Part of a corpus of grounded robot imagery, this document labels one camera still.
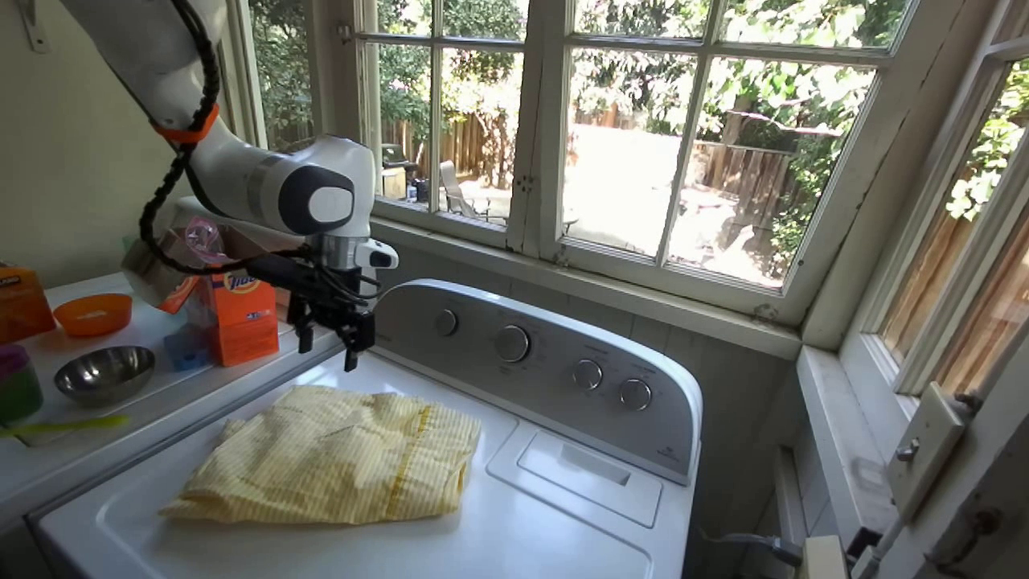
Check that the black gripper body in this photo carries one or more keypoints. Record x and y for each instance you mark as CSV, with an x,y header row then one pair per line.
x,y
321,298

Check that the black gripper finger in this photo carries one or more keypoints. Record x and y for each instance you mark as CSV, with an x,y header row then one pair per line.
x,y
347,358
303,334

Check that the yellow towel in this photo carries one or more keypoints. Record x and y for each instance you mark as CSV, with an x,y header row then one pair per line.
x,y
331,458

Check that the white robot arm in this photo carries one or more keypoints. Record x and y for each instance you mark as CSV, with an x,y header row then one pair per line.
x,y
164,55

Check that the orange detergent box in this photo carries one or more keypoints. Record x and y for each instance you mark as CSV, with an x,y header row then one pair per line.
x,y
242,321

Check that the blue small object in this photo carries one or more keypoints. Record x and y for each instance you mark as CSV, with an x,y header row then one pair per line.
x,y
188,349

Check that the brown cardboard box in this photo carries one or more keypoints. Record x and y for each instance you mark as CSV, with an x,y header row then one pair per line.
x,y
172,268

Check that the white dryer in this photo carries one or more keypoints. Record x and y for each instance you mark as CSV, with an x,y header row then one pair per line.
x,y
43,474

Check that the green utensil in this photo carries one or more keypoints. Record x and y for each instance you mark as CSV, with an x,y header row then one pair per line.
x,y
34,434

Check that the steel bowl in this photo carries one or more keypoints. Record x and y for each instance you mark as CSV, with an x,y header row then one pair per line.
x,y
106,374

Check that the orange plastic bowl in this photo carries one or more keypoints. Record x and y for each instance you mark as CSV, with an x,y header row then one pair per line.
x,y
96,316

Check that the white washing machine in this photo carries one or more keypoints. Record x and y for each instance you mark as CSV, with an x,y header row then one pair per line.
x,y
584,468

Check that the orange box at left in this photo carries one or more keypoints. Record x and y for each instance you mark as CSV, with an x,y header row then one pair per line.
x,y
25,306

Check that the green and purple container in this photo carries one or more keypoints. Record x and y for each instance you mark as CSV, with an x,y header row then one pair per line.
x,y
18,384

